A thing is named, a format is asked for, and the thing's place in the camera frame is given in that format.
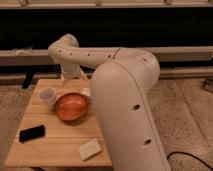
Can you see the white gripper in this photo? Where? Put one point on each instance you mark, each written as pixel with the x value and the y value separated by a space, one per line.
pixel 71 71

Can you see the white ceramic cup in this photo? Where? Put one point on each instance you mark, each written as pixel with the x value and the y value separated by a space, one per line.
pixel 47 95

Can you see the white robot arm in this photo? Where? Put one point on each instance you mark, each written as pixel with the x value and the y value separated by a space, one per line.
pixel 119 86

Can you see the orange ceramic bowl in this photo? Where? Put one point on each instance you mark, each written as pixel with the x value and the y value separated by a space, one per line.
pixel 71 106

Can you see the white small packet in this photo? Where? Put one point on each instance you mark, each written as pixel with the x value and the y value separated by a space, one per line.
pixel 86 92

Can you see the black rectangular block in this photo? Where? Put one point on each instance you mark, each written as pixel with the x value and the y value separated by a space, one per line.
pixel 31 133

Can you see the wooden table board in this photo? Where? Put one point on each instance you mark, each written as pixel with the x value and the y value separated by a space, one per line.
pixel 59 147

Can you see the beige sponge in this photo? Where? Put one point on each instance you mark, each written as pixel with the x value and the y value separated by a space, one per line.
pixel 89 149

